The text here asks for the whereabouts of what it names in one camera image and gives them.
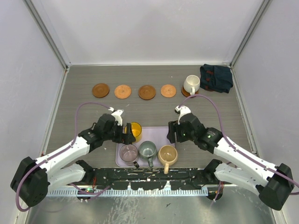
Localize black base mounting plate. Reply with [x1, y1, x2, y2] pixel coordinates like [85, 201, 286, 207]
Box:
[75, 168, 219, 190]

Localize slotted white cable duct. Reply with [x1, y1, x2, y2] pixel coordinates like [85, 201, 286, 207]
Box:
[47, 185, 208, 197]

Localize dark blue folded cloth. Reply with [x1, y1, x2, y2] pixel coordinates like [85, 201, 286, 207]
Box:
[199, 64, 233, 93]

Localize clear purple glass mug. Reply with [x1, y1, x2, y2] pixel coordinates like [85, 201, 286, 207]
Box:
[119, 144, 139, 168]

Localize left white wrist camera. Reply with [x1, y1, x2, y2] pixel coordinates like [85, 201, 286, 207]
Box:
[108, 107, 124, 126]

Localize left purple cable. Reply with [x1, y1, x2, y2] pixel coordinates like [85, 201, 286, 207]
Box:
[15, 101, 113, 212]

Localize grey green ceramic mug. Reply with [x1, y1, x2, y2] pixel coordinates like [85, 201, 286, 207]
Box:
[138, 141, 157, 168]

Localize left aluminium frame post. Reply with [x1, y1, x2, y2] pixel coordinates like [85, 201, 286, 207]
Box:
[23, 0, 71, 70]

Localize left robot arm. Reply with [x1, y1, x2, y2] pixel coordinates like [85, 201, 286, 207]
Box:
[10, 110, 135, 211]

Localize aluminium frame post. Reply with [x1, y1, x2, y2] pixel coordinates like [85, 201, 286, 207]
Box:
[229, 0, 272, 67]
[23, 0, 71, 70]

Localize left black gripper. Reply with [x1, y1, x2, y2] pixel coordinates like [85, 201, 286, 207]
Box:
[103, 121, 135, 145]

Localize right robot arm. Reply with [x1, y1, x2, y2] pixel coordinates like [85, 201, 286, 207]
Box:
[167, 113, 294, 210]

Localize woven rattan coaster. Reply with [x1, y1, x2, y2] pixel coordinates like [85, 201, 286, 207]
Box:
[114, 84, 131, 99]
[161, 84, 177, 98]

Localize yellow glass mug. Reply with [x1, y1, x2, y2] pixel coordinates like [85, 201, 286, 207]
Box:
[124, 122, 142, 143]

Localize white ceramic mug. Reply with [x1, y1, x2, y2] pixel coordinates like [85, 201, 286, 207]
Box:
[183, 75, 200, 96]

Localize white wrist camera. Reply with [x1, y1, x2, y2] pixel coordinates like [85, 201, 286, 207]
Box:
[108, 107, 124, 126]
[175, 105, 191, 124]

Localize right aluminium frame post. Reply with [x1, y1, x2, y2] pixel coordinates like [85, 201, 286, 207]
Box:
[229, 0, 272, 67]

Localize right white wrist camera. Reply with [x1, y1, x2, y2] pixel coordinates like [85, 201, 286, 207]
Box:
[175, 105, 191, 124]

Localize lavender plastic tray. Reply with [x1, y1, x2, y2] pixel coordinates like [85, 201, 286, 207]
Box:
[115, 126, 175, 167]

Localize beige ceramic mug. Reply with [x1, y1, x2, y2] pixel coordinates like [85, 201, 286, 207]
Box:
[157, 145, 178, 174]

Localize wooden coaster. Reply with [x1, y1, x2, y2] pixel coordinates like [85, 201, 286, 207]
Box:
[138, 85, 156, 100]
[181, 86, 199, 97]
[92, 83, 110, 98]

